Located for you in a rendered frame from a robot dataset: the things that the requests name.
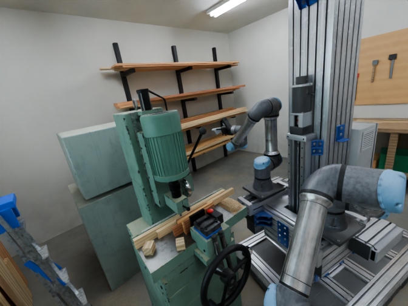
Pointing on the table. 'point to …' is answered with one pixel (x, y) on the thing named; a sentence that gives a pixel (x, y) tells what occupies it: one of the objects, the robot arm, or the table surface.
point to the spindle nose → (175, 189)
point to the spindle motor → (165, 145)
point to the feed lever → (197, 142)
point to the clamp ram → (196, 216)
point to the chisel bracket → (176, 204)
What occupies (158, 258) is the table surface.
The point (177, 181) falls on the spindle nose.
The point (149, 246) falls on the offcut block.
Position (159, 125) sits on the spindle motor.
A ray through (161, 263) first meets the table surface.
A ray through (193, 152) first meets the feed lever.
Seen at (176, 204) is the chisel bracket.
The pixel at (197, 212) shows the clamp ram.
